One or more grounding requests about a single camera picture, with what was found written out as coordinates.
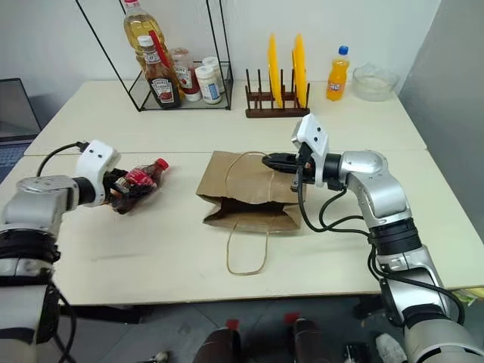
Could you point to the red ketchup squeeze bottle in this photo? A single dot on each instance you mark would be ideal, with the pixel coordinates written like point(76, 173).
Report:
point(185, 77)

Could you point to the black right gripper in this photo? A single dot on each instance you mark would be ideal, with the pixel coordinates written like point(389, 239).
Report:
point(306, 166)

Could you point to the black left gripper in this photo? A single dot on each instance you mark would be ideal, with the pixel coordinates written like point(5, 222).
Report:
point(113, 181)

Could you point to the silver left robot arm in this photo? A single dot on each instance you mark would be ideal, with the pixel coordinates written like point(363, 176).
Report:
point(38, 200)

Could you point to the white labelled jar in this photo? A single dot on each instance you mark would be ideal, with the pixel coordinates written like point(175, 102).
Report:
point(208, 87)
point(211, 61)

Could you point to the red tape square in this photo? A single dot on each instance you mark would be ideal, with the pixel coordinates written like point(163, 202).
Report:
point(232, 324)
point(291, 318)

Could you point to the grey laptop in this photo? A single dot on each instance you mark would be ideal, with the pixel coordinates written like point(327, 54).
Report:
point(17, 109)

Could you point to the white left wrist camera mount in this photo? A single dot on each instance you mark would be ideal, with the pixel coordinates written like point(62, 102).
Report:
point(96, 159)

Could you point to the clear glass bowl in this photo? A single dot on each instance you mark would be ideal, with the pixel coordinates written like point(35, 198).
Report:
point(376, 85)

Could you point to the large cooking oil bottle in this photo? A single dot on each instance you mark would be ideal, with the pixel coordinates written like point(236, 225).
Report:
point(138, 30)

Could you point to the orange soda bottle blue cap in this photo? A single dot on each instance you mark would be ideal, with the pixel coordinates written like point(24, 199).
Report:
point(337, 83)

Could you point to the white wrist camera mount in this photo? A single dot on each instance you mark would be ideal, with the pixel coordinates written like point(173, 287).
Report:
point(312, 132)
point(96, 159)

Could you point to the brown paper bag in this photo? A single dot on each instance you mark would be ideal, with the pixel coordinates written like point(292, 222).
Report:
point(249, 189)

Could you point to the yellow plate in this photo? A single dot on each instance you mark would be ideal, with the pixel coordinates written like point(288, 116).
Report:
point(300, 68)
point(275, 68)

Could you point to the dark Heinz sauce bottle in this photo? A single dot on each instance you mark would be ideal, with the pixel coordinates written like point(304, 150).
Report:
point(164, 92)

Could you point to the small cola bottle red cap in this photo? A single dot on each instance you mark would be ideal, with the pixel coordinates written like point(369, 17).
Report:
point(145, 174)

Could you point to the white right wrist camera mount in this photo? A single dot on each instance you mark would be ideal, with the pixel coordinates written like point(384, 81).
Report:
point(312, 132)

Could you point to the yellow green package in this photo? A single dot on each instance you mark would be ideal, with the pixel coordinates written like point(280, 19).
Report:
point(470, 296)

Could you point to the white object on floor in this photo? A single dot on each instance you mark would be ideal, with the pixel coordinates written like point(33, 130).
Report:
point(391, 349)

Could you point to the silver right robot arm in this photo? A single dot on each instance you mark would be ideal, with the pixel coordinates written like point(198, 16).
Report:
point(370, 181)

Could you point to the dark wooden plate rack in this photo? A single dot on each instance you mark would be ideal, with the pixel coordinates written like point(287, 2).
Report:
point(276, 112)

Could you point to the dark rounded shape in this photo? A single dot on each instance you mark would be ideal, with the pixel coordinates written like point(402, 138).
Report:
point(315, 344)
point(217, 348)

